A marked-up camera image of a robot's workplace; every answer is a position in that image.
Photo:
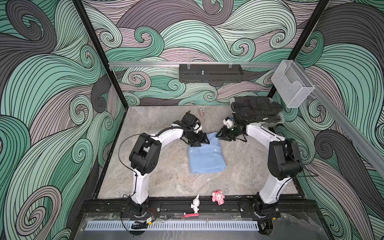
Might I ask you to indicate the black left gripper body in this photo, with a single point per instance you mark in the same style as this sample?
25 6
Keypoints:
195 138

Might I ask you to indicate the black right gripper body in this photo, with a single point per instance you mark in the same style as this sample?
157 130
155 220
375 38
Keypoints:
229 133

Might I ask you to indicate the light blue long sleeve shirt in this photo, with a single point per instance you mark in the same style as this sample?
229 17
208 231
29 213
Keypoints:
207 159

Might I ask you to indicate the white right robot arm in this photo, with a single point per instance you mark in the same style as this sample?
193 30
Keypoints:
284 158

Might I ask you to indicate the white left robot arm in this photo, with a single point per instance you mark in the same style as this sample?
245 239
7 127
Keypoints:
145 154

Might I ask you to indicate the dark grey folded shirt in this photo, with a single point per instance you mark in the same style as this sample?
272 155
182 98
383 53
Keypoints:
256 107

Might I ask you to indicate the small pink patterned cup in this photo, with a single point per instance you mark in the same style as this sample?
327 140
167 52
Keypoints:
202 112

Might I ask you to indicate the white plastic laundry basket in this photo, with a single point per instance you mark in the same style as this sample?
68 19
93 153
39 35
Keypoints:
270 115

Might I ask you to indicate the pink pig toy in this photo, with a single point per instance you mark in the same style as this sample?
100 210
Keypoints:
218 197

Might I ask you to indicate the white figurine toy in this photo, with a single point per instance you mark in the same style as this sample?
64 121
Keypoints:
195 204

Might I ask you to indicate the pink flat stick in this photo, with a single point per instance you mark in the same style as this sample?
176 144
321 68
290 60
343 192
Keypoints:
190 216

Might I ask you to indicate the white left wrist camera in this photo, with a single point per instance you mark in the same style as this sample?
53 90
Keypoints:
197 128

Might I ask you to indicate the black perforated wall tray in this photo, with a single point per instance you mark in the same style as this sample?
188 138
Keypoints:
215 75

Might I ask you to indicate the clear plastic wall bin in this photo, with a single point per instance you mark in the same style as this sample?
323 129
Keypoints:
292 83

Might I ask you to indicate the aluminium back rail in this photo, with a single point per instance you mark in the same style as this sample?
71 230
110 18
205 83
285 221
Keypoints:
166 64

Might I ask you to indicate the aluminium rail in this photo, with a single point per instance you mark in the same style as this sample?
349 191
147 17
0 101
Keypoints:
356 109
166 64

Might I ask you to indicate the aluminium right rail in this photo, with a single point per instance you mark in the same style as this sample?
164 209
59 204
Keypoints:
356 109

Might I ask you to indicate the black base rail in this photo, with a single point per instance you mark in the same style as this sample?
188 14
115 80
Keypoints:
165 207

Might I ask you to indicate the white slotted cable duct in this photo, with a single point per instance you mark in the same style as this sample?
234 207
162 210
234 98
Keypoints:
175 226

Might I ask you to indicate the black right corner post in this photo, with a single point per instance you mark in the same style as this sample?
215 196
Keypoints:
306 45

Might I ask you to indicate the black corner frame post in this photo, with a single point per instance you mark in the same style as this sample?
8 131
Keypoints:
95 41

